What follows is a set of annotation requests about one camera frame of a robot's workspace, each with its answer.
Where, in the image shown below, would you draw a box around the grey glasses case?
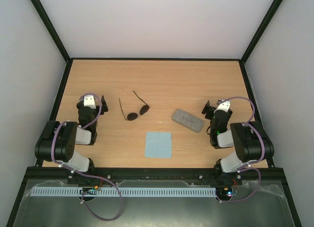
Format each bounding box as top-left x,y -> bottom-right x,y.
172,109 -> 204,133

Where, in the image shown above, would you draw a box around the dark round sunglasses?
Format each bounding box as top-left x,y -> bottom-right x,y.
118,90 -> 151,122

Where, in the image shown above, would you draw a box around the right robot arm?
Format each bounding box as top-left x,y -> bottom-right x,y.
202,100 -> 274,184

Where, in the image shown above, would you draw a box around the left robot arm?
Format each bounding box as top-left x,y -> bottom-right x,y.
34,94 -> 108,185

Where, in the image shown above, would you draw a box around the blue cleaning cloth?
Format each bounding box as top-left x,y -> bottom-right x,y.
145,132 -> 172,159

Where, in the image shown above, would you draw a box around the grey metal panel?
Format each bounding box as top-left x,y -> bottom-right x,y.
14,180 -> 294,227

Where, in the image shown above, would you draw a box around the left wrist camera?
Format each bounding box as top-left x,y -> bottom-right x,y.
80,94 -> 96,109

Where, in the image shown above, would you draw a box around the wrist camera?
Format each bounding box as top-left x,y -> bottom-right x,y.
80,94 -> 96,109
215,100 -> 231,113

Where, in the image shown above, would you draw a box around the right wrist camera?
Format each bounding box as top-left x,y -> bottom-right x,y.
215,100 -> 231,113

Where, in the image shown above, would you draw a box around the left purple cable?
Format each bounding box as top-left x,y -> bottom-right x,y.
53,93 -> 123,222

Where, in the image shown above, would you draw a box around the blue slotted cable duct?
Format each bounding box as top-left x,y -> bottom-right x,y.
30,187 -> 216,198

